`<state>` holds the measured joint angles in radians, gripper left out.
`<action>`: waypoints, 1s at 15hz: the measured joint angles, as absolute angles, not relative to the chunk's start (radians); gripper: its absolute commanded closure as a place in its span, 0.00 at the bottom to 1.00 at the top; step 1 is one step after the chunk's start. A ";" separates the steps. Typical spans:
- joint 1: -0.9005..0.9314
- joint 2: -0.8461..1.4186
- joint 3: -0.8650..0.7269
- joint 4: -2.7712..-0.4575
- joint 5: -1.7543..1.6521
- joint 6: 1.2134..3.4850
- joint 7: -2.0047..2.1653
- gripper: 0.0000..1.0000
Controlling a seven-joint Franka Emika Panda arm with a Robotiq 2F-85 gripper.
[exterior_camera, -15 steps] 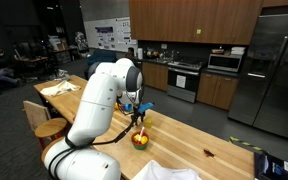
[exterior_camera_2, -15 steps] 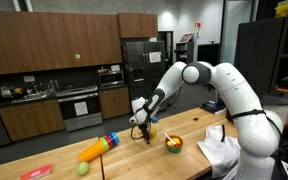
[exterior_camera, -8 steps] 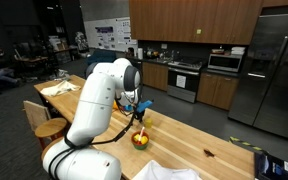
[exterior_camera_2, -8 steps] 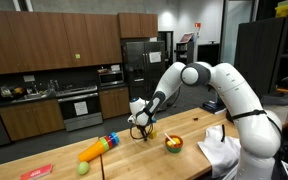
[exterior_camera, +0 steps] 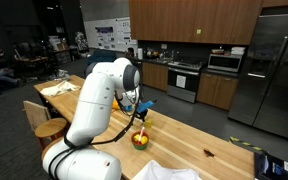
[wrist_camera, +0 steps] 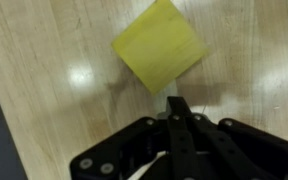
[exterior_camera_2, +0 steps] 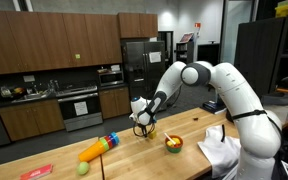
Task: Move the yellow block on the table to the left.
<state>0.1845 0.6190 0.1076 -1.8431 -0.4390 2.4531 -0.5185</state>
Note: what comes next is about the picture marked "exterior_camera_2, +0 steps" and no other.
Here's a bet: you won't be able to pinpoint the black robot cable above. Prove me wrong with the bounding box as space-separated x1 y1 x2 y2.
132 84 288 180

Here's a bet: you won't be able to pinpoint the white paper on refrigerator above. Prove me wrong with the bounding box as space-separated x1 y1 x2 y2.
148 51 162 64

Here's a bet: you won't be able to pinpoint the white cloth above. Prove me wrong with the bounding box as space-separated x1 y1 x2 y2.
197 124 242 179

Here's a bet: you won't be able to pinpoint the fruit bowl on counter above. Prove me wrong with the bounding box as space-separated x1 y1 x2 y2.
10 87 26 98

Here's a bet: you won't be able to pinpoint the white wall outlet plate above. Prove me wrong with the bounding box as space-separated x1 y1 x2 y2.
22 75 36 83

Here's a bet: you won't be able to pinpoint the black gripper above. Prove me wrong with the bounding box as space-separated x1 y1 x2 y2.
137 122 152 139

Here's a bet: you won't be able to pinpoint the white paper on oven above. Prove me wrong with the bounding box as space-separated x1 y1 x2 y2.
73 101 89 117

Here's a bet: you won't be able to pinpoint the green toy ball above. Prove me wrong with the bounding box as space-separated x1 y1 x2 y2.
76 161 90 177

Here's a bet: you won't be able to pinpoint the white bucket grey lid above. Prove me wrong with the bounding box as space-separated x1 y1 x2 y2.
262 93 288 124

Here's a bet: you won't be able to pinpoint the black shelving cabinet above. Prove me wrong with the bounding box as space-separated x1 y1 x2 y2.
234 14 288 113

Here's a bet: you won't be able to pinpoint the silver microwave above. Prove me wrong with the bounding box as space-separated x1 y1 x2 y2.
98 70 125 88

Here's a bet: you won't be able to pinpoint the brown upper cabinets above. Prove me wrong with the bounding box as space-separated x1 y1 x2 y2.
0 9 123 77

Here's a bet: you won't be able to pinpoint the yellow wooden block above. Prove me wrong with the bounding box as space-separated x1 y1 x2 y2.
148 129 158 140

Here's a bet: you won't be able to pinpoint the stainless steel oven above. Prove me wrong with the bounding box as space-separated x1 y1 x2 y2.
55 85 104 133

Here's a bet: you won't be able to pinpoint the blue book stack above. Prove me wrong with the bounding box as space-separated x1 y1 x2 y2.
202 99 228 115

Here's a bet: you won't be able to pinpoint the brown two-door lower cabinet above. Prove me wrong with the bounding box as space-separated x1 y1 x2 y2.
98 86 132 120

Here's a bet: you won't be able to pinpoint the wide brown lower cabinet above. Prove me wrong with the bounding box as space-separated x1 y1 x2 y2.
0 98 66 143

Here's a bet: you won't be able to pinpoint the yellow storage box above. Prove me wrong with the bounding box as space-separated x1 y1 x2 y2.
274 1 288 18

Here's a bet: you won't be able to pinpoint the red flat packet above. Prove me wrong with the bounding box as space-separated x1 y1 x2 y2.
19 164 53 180

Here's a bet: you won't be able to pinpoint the kitchen sink with faucet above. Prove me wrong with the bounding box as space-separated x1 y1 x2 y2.
10 79 57 104

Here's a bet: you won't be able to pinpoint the small brown upper cabinet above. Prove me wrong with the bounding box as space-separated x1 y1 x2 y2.
117 12 158 39

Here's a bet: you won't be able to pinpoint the yellow toy fruit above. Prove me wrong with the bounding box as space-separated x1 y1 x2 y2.
166 137 182 148

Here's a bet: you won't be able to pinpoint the stack of coloured cups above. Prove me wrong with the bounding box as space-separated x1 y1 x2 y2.
77 132 120 163

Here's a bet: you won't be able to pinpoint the stainless steel refrigerator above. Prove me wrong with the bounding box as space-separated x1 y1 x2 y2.
121 40 167 118

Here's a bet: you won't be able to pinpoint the dark bookshelf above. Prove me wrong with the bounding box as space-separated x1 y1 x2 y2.
174 40 195 65

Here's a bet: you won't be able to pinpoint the white plastic spoon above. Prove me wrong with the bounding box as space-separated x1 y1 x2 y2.
163 132 177 146

